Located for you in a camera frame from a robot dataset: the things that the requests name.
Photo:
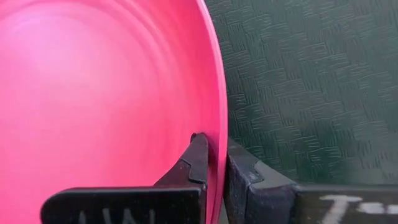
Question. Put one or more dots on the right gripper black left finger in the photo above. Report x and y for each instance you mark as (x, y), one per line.
(174, 202)

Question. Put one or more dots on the pink round plate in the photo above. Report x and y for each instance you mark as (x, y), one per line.
(93, 93)

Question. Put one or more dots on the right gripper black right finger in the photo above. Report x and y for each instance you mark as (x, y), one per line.
(267, 202)

